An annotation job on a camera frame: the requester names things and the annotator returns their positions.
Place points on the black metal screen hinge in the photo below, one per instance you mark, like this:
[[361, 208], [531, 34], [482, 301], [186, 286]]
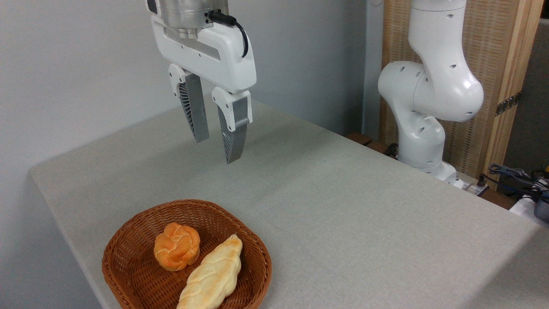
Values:
[[508, 103]]

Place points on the round orange knotted bread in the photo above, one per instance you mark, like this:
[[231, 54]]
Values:
[[176, 246]]

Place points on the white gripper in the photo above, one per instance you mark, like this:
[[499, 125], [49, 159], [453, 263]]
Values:
[[223, 56]]

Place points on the long pale braided bread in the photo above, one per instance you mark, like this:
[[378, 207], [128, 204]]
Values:
[[210, 274]]

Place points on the brown wicker basket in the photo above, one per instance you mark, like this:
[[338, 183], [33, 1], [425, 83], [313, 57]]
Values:
[[137, 257]]

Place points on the grey fabric tablecloth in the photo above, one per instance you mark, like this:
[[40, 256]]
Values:
[[343, 214]]

